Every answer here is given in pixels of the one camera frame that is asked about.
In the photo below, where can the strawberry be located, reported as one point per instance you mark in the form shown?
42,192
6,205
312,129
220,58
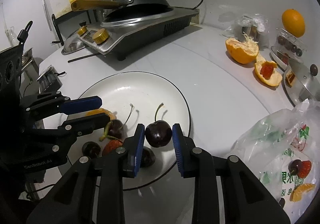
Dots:
111,145
305,169

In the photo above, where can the tangerine segment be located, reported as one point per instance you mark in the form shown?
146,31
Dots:
102,110
300,190

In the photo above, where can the whole orange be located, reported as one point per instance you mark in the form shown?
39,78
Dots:
293,22

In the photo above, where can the steel pot lid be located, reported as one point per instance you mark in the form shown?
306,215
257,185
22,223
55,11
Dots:
72,44

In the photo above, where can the bagged steel cups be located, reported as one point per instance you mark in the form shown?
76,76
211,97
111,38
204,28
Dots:
255,26

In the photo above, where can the steel pot with lid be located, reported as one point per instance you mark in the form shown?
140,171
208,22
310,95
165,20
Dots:
300,82

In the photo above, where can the black metal rack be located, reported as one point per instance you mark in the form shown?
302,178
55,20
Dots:
65,25

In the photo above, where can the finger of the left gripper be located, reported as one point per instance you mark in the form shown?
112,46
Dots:
66,134
80,103

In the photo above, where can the orange peel with strawberry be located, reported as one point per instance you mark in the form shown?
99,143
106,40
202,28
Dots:
267,72

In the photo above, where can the white round plate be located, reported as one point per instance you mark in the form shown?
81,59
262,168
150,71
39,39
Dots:
141,98

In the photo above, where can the dark cherry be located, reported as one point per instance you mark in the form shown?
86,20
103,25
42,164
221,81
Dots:
159,133
148,158
295,166
91,149
114,130

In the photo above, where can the black chopstick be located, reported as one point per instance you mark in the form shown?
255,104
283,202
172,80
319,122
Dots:
83,57

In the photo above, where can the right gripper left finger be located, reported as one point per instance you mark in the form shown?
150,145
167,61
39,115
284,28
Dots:
91,191

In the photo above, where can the clear plastic bag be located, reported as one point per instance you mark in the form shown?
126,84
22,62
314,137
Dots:
269,146

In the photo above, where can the black wok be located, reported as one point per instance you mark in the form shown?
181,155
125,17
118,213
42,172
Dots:
123,8

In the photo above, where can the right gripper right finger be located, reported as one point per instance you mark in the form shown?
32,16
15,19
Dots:
245,199

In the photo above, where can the induction cooker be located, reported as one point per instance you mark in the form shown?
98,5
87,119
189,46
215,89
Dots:
122,37

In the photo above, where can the peeled orange half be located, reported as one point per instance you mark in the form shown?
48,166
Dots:
243,52

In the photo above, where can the glass container with fruit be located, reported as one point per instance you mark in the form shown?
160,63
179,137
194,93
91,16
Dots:
287,47

